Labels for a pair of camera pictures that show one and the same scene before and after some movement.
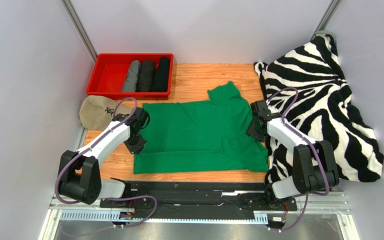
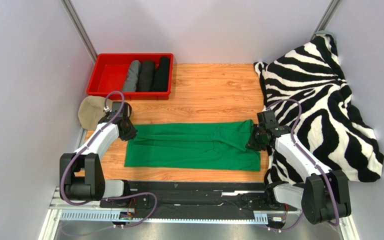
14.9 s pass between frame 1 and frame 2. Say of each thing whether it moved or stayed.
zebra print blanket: stayed
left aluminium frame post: stayed
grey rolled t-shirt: stayed
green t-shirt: moved
